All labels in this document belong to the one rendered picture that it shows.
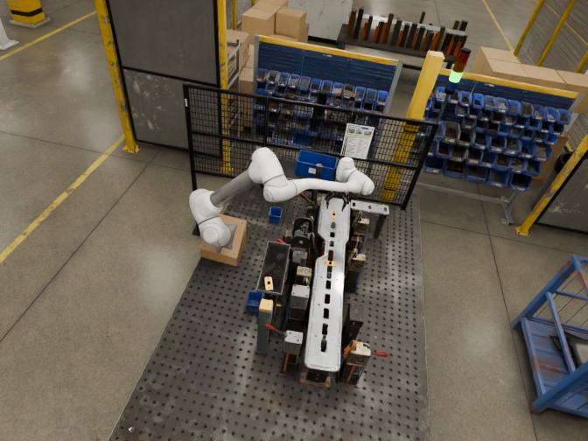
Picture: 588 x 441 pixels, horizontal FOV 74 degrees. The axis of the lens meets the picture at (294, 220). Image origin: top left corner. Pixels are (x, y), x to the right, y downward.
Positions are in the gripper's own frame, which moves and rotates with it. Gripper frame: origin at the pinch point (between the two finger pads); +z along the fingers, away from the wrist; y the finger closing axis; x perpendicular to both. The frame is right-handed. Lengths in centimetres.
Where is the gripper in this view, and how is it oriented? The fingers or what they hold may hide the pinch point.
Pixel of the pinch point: (335, 206)
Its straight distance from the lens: 280.8
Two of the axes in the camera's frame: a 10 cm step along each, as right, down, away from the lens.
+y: 9.9, 1.7, -0.1
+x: 1.2, -6.8, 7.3
